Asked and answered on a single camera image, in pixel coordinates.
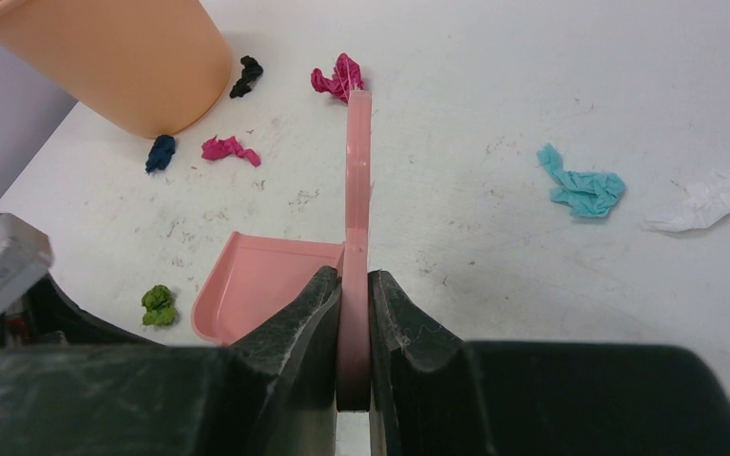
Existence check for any dark blue paper scrap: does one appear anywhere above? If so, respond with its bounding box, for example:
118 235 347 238
144 135 177 174

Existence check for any black paper scrap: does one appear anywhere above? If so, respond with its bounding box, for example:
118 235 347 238
229 55 263 99

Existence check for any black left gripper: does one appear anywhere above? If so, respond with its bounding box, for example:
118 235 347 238
0 275 159 349

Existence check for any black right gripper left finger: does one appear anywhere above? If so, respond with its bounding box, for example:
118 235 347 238
0 267 341 455

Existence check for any pink hand brush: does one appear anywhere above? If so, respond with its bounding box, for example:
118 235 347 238
336 90 372 411

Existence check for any orange plastic bucket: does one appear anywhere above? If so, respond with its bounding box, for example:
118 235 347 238
0 0 233 138

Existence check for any crumpled magenta paper ball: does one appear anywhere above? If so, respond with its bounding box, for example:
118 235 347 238
310 53 365 104

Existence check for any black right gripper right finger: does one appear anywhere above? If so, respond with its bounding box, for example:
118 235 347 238
368 271 730 455

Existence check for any green paper scrap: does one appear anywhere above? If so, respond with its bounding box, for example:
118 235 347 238
141 285 179 327

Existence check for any pink plastic dustpan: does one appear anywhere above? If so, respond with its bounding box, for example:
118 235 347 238
191 232 344 346

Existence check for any long magenta paper scrap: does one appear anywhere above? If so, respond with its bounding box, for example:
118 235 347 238
202 136 261 167

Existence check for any cyan paper scrap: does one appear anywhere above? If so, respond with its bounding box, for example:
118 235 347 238
536 143 626 219

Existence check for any white paper scrap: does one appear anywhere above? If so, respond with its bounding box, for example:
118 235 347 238
642 169 730 234

